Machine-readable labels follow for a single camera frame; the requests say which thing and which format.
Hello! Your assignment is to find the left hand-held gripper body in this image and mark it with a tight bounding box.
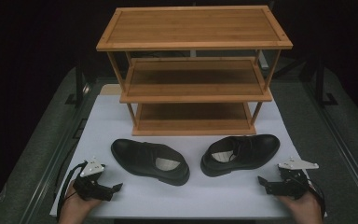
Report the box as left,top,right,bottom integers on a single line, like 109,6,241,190
72,156,116,203

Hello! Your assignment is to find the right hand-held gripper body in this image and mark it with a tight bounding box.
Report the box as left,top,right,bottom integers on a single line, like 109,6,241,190
265,156,320,201

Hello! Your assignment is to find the black leather shoe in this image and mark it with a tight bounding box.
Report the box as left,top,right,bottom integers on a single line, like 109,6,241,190
200,133,281,178
110,138,191,187

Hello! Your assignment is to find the wooden three-tier shoe rack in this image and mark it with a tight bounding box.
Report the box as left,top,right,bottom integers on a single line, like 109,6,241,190
95,5,294,137

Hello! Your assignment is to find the person's left hand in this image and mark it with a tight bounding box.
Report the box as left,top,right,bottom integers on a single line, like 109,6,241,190
57,181,103,224

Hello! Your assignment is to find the person's right hand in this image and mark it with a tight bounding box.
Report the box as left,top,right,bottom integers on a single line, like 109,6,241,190
276,186,324,224

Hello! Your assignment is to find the light wooden board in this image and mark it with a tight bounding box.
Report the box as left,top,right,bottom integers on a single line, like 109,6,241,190
99,83,123,96

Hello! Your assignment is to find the black metal stand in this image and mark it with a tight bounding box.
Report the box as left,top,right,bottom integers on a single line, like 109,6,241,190
64,58,90,108
314,58,339,108

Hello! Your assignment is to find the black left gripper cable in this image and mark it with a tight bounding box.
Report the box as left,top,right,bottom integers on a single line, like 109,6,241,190
55,161,89,222

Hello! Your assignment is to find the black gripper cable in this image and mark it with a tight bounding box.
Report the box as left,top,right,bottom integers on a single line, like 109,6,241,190
55,161,89,222
307,177,327,218

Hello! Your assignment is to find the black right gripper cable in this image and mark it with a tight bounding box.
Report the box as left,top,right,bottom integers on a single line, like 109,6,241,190
307,177,327,218

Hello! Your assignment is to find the metal rail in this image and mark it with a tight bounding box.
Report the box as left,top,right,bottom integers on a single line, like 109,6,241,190
302,79,358,210
19,78,99,224

